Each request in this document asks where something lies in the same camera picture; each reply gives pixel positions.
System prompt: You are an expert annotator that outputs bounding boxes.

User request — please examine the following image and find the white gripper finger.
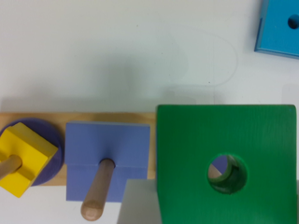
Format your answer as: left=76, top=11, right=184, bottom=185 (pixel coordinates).
left=117, top=179, right=162, bottom=224

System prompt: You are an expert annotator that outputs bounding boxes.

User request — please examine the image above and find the green square block with hole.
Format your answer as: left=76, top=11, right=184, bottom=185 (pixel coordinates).
left=156, top=105, right=297, bottom=224

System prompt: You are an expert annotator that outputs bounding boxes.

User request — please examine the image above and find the light purple square block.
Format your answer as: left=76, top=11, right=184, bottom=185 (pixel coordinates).
left=64, top=121, right=150, bottom=203

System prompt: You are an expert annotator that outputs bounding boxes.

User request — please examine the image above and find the dark purple square block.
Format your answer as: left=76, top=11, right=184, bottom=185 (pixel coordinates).
left=212, top=155, right=228, bottom=174

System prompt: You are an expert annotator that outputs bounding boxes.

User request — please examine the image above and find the yellow block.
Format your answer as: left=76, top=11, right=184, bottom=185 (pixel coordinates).
left=0, top=122, right=58, bottom=198

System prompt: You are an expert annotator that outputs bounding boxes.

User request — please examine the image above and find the blue square block with hole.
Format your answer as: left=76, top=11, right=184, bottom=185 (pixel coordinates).
left=255, top=0, right=299, bottom=58

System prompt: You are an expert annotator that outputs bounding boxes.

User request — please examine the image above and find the middle wooden peg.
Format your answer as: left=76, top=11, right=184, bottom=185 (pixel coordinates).
left=80, top=159, right=115, bottom=221

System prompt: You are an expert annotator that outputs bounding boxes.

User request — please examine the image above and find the wooden peg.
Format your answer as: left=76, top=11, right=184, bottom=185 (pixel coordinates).
left=80, top=159, right=115, bottom=221
left=0, top=155, right=22, bottom=180

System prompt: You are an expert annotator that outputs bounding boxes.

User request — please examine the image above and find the wooden peg board base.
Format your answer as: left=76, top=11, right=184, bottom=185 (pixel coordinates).
left=0, top=112, right=156, bottom=179

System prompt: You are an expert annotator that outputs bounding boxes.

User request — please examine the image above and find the purple round disc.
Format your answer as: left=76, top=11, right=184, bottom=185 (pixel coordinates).
left=0, top=118, right=64, bottom=186

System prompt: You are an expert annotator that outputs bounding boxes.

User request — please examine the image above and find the rear wooden peg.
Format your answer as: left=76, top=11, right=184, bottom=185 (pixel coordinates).
left=0, top=155, right=22, bottom=180

